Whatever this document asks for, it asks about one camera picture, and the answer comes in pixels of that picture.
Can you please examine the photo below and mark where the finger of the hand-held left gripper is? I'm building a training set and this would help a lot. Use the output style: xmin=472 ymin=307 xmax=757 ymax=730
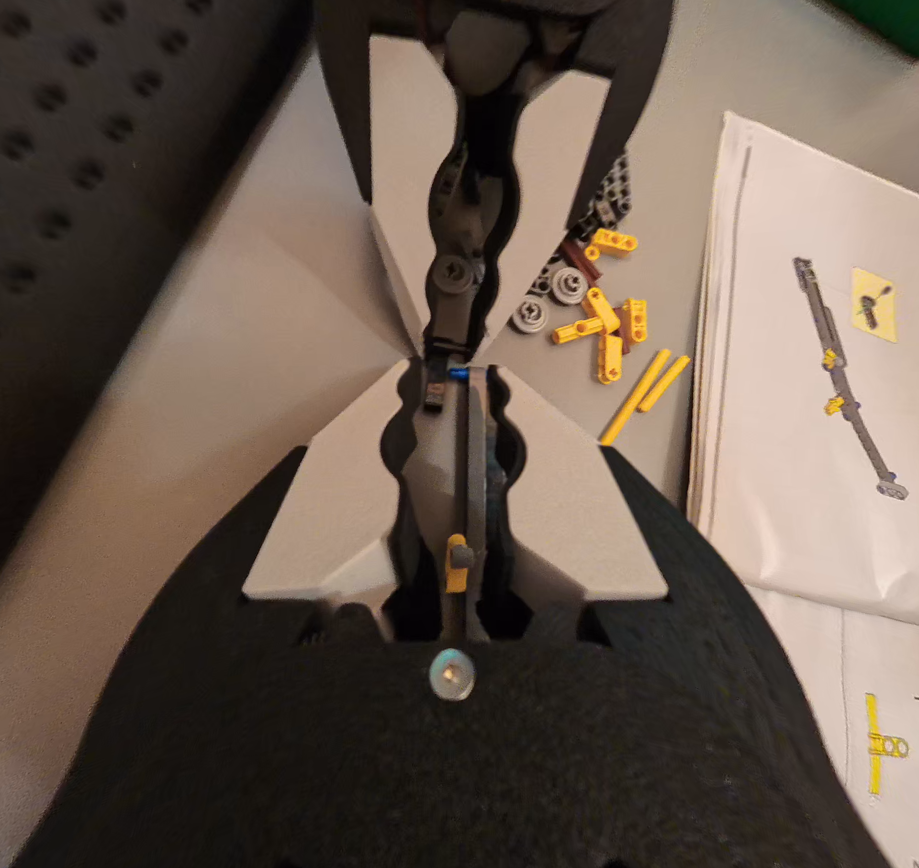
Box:
xmin=470 ymin=71 xmax=613 ymax=365
xmin=368 ymin=35 xmax=464 ymax=361

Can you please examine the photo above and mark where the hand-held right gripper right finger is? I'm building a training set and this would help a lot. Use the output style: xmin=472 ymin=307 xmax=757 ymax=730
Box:
xmin=487 ymin=364 xmax=670 ymax=638

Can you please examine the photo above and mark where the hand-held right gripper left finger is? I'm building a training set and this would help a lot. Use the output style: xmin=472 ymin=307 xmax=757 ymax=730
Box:
xmin=242 ymin=358 xmax=432 ymax=641

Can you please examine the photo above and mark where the pile of black grey lego pieces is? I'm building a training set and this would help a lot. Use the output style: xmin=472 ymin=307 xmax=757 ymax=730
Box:
xmin=510 ymin=152 xmax=639 ymax=335

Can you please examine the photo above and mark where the grey lego beam assembly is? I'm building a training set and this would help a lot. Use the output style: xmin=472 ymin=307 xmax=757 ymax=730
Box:
xmin=431 ymin=361 xmax=504 ymax=641

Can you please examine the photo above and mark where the dark grey lego liftarm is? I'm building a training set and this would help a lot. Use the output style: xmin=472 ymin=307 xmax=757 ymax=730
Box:
xmin=426 ymin=141 xmax=507 ymax=352

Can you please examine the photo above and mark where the white lego instruction booklet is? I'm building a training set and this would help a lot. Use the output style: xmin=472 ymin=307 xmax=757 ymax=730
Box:
xmin=685 ymin=110 xmax=919 ymax=868

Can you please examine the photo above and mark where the brown lego piece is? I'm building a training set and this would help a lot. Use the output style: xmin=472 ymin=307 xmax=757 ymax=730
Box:
xmin=562 ymin=239 xmax=602 ymax=282

